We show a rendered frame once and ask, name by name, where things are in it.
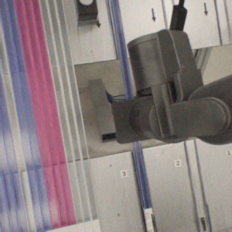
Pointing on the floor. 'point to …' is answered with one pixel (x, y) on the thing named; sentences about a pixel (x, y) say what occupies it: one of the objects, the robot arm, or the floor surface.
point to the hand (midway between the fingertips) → (133, 118)
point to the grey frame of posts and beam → (198, 54)
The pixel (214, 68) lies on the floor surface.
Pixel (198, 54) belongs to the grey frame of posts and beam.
